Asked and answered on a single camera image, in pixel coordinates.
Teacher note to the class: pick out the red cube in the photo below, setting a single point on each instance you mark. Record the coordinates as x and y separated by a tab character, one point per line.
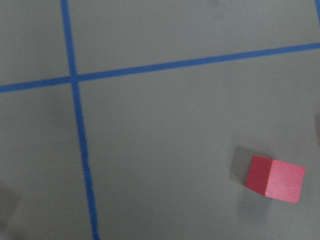
275	179

